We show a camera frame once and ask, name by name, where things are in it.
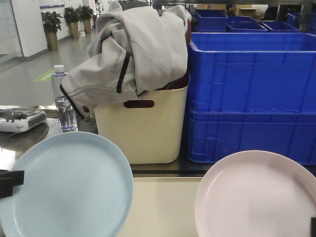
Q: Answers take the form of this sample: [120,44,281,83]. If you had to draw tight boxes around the blue bin background right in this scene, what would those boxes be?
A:
[259,21,299,33]

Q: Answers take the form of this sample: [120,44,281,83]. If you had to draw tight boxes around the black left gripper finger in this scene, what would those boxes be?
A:
[0,170,25,199]

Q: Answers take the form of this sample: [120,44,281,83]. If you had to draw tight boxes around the large blue crate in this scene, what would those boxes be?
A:
[188,111,316,165]
[188,33,316,114]

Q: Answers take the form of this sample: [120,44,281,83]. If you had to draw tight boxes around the grey jacket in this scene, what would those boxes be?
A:
[60,0,192,118]

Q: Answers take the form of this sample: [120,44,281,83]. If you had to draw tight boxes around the white remote controller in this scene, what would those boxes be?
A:
[0,108,46,133]

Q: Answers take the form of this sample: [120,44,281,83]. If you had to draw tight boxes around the large blue crate top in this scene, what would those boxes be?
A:
[188,33,316,114]

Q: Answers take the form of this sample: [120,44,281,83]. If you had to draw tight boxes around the blue bin background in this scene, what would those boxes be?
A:
[259,21,299,33]
[192,9,229,32]
[226,16,268,33]

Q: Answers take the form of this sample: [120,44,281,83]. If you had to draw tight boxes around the blue bin background left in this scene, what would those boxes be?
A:
[192,9,229,32]

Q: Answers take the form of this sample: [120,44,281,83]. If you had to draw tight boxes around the blue bin background middle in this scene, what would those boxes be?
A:
[226,16,268,33]

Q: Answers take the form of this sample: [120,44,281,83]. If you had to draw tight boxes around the potted plant far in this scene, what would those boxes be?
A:
[78,5,93,34]

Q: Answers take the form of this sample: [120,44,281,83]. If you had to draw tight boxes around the potted plant middle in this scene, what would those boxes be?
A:
[64,6,79,40]

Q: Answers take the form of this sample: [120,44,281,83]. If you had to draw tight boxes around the cream serving tray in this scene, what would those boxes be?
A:
[118,177,201,237]

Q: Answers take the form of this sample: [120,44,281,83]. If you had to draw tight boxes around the pink plate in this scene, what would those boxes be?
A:
[195,150,316,237]

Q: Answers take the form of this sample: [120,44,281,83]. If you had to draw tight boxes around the light blue plate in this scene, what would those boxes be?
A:
[0,132,133,237]

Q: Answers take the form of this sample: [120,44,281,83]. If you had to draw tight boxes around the large blue crate bottom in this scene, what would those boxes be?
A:
[188,111,316,165]

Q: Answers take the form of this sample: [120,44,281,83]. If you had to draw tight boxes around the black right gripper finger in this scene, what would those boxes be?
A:
[311,217,316,237]

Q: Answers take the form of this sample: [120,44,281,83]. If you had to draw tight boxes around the cream plastic basket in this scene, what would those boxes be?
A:
[94,86,188,164]

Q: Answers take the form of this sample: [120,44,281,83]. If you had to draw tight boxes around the person in background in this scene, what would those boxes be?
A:
[226,4,237,16]

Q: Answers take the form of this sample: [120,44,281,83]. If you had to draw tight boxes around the potted plant near left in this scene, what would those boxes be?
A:
[41,11,62,51]

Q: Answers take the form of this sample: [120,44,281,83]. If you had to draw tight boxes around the clear water bottle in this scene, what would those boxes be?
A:
[51,64,78,133]

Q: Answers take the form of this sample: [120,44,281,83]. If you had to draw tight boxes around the potted plant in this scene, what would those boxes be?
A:
[41,11,62,51]
[78,5,93,34]
[64,6,79,40]

